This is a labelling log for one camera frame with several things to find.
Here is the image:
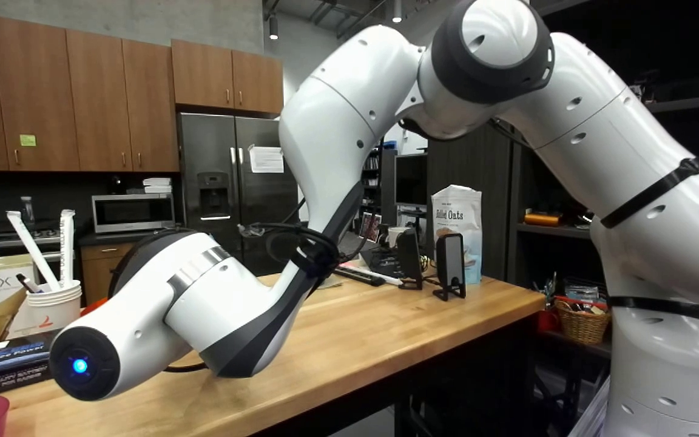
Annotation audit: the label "white blue coffee bag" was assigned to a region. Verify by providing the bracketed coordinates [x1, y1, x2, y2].
[431, 181, 487, 287]

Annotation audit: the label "paper sheet on refrigerator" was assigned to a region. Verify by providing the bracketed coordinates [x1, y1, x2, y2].
[248, 142, 288, 174]

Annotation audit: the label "black flat box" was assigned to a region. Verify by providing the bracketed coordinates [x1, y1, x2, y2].
[0, 327, 66, 397]

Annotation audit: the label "stainless steel refrigerator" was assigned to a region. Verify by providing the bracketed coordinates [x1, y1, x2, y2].
[178, 108, 302, 278]

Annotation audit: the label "black pink marker tray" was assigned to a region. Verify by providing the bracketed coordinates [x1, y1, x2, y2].
[332, 259, 407, 289]

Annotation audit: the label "brown upper cabinets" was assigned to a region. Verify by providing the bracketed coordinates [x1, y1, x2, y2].
[0, 9, 285, 174]

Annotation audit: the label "wicker basket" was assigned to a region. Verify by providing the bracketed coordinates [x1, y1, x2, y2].
[551, 293, 616, 346]

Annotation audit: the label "short white stick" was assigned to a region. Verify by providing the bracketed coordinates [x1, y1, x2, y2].
[59, 205, 79, 287]

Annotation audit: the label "black shelf unit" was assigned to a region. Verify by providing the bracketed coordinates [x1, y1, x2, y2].
[425, 0, 699, 362]

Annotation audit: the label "black upright device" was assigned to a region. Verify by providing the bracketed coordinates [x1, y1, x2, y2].
[396, 227, 427, 290]

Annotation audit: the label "silver microwave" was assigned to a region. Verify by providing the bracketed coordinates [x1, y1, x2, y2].
[90, 192, 178, 238]

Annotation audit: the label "black oven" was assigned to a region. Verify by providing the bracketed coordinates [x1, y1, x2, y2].
[0, 225, 86, 287]

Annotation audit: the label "black phone on stand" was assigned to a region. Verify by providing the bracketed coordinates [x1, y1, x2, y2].
[432, 230, 470, 304]

